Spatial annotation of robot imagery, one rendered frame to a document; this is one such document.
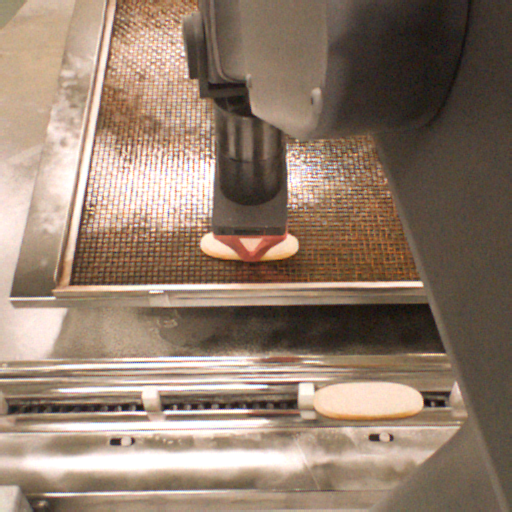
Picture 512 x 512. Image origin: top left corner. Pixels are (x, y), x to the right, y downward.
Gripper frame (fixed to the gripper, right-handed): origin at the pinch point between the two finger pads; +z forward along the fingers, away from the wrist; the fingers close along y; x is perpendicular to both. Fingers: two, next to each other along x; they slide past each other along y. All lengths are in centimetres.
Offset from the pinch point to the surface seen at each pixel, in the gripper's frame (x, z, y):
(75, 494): 13.4, 0.6, -24.9
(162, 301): 8.5, 1.6, -6.4
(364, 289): -11.1, 0.4, -5.4
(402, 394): -14.1, 2.4, -15.2
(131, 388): 10.7, 3.5, -14.7
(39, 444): 17.4, 1.3, -20.7
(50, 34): 36, 19, 56
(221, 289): 2.7, 0.0, -5.9
